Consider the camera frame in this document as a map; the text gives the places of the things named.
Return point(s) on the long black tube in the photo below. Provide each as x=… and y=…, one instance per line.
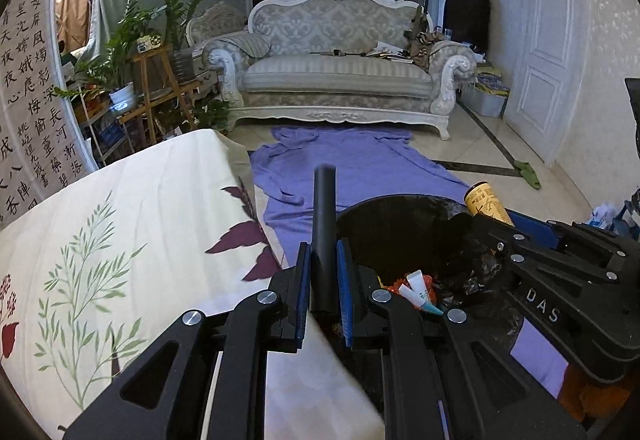
x=323, y=244

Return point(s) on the purple cloth on floor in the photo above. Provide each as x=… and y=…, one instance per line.
x=369, y=163

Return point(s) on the black lined trash bin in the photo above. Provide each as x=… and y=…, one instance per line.
x=396, y=235

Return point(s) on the white panel door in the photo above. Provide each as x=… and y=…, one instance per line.
x=547, y=79

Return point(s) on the orange foam net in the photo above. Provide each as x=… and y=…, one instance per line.
x=428, y=281

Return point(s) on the wooden plant stand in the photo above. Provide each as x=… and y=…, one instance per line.
x=172, y=90

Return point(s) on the storage box with items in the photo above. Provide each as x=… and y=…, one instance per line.
x=486, y=94

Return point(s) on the green rag on floor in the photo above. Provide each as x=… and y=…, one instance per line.
x=527, y=172

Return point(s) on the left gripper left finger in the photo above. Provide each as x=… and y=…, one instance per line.
x=205, y=376

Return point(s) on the calligraphy folding screen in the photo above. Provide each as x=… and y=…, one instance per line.
x=42, y=150

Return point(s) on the potted plant white pot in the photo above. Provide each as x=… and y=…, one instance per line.
x=106, y=74

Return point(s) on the ornate white sofa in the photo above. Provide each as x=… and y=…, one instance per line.
x=340, y=61

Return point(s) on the metal shelf rack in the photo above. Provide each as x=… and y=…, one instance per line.
x=106, y=137

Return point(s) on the white toothpaste tube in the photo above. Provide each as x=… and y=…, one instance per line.
x=414, y=289

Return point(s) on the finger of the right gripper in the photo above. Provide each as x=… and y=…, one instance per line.
x=577, y=249
x=545, y=279

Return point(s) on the yellow label dark bottle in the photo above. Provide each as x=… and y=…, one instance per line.
x=482, y=199

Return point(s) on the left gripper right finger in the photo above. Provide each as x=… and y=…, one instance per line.
x=385, y=314

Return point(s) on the tall green plant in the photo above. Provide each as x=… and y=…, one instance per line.
x=178, y=14

